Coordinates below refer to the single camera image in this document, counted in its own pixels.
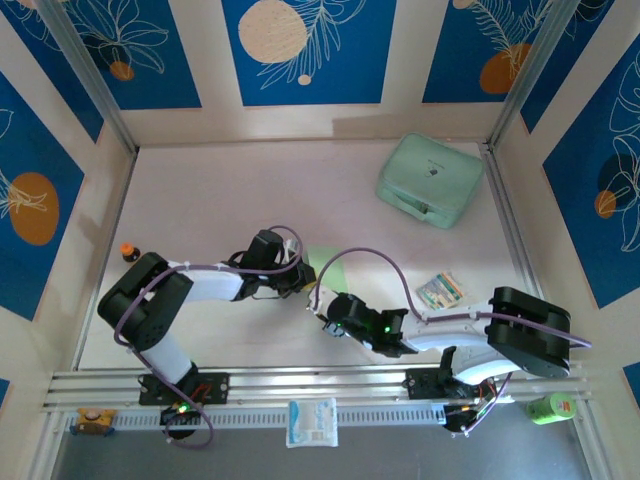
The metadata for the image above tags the colourful snack packet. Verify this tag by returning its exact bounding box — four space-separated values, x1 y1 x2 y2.
415 270 464 314

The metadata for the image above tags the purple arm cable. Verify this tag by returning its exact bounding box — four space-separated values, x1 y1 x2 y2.
315 245 594 435
113 224 304 450

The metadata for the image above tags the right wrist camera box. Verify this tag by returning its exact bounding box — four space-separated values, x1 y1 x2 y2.
305 287 331 316

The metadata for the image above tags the slotted grey cable duct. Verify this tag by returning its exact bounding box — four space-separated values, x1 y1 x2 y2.
64 403 449 432

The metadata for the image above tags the yellow toy car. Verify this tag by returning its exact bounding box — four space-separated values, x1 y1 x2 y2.
74 407 117 437

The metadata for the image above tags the aluminium mounting rail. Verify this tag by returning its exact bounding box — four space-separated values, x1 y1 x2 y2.
42 359 594 412

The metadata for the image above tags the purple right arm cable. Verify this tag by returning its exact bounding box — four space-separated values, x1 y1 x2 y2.
315 245 594 435

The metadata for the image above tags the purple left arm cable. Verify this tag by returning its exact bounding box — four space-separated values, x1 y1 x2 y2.
113 224 304 450

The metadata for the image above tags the white and blue tissue pack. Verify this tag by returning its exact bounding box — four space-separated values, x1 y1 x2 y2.
285 398 339 449

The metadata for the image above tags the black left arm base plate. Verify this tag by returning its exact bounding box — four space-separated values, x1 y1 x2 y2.
138 370 232 406

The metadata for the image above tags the aluminium frame post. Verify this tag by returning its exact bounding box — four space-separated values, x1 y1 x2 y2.
487 0 587 151
37 0 140 155

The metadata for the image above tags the mint green zipper case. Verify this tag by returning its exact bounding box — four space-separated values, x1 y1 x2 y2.
374 132 486 230

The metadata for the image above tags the aluminium side rail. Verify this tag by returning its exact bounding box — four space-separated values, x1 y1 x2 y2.
480 142 560 360

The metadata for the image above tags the green can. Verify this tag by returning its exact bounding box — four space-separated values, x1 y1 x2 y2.
525 392 577 426

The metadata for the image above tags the black electronics board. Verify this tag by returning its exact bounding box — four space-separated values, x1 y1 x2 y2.
159 403 201 444
443 403 496 436

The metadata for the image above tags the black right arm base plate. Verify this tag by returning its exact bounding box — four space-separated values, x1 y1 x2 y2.
405 366 497 401

